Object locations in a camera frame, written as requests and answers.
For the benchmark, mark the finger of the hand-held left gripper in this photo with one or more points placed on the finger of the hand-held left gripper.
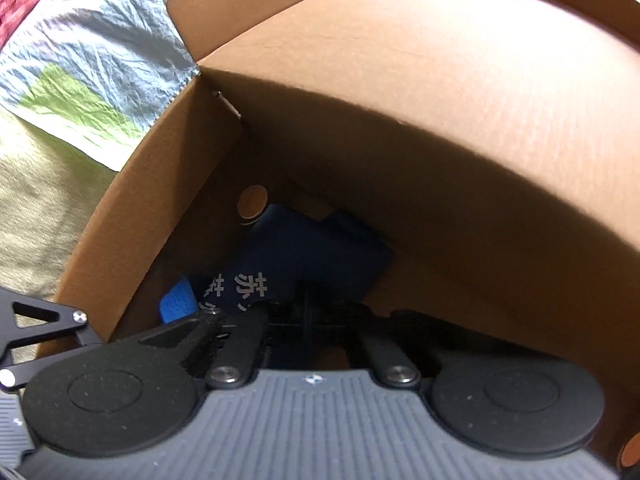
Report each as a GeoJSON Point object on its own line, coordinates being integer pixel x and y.
{"type": "Point", "coordinates": [65, 317]}

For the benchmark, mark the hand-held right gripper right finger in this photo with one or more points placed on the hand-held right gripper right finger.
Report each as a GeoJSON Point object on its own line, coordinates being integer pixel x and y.
{"type": "Point", "coordinates": [380, 345]}

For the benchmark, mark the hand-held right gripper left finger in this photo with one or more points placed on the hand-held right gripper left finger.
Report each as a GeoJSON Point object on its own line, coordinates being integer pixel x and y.
{"type": "Point", "coordinates": [240, 340]}

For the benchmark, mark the blue shopping bag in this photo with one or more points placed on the blue shopping bag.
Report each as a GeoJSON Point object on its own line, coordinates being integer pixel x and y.
{"type": "Point", "coordinates": [300, 255]}

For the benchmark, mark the brown cardboard box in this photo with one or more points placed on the brown cardboard box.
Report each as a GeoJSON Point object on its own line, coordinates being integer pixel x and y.
{"type": "Point", "coordinates": [450, 135]}

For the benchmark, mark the blue and green patchwork blanket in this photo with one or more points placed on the blue and green patchwork blanket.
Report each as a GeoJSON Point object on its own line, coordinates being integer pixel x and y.
{"type": "Point", "coordinates": [100, 50]}

